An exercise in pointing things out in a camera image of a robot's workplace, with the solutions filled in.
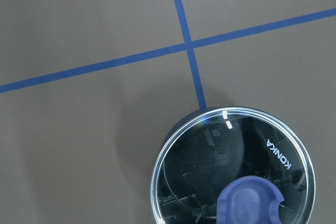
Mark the dark blue pot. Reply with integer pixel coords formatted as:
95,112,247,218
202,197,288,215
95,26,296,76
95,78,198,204
164,106,310,163

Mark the glass pot lid blue knob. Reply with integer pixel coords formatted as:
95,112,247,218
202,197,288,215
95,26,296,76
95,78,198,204
150,114,316,223

